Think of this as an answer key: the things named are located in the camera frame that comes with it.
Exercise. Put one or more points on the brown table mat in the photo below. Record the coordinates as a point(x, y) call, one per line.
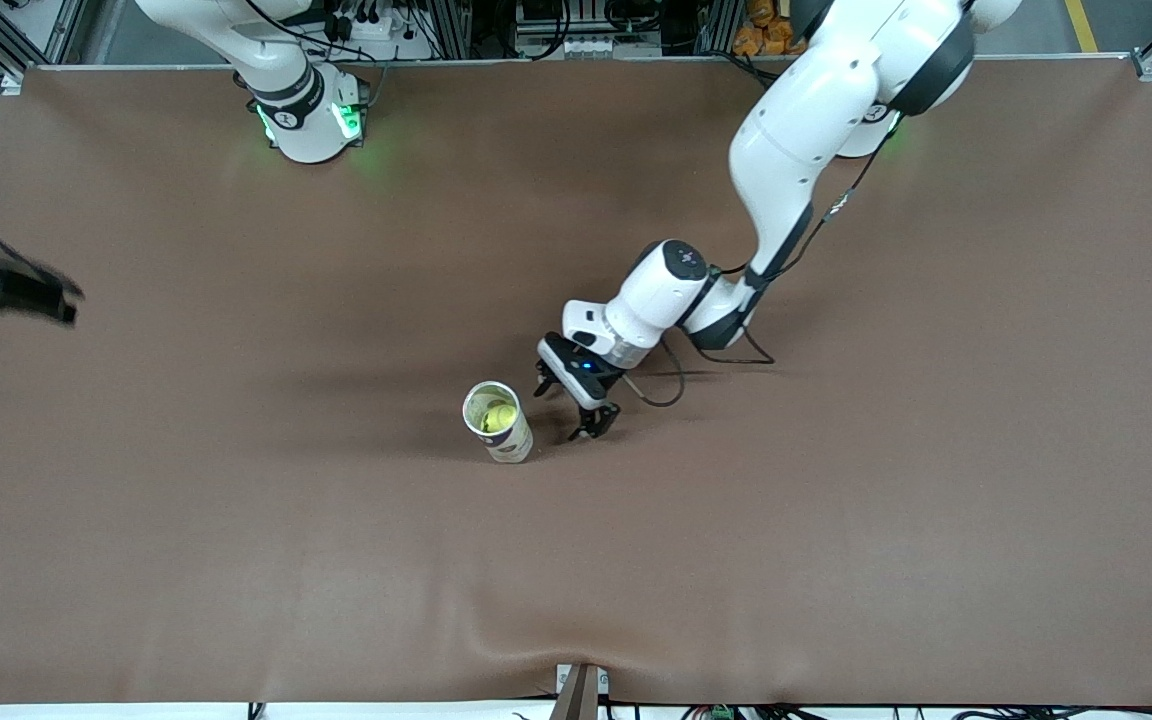
point(836, 500)

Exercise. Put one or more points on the orange lumpy objects heap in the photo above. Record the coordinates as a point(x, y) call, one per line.
point(761, 35)

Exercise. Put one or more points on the green terminal connector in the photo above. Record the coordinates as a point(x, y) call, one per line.
point(720, 713)

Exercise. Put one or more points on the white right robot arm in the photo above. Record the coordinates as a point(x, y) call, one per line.
point(306, 130)

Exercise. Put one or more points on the small white power strip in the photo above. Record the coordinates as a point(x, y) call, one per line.
point(588, 47)

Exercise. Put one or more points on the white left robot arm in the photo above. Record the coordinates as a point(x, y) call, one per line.
point(806, 130)

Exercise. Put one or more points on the yellow tennis ball small print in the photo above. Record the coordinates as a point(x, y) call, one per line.
point(501, 413)

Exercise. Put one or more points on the Wilson tennis ball can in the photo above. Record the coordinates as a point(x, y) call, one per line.
point(514, 447)

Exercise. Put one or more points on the white power strip black plugs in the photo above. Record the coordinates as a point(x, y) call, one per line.
point(376, 35)

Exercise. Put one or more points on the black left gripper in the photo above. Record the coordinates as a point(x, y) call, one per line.
point(593, 418)

